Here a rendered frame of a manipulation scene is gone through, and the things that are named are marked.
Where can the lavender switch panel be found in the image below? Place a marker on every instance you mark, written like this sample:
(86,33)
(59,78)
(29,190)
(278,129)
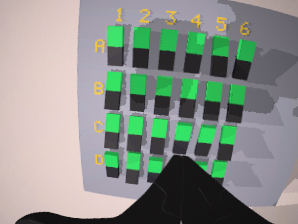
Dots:
(214,80)

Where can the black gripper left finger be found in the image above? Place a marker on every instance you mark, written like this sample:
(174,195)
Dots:
(160,204)

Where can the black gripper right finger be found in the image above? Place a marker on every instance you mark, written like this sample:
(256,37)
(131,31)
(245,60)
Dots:
(204,201)

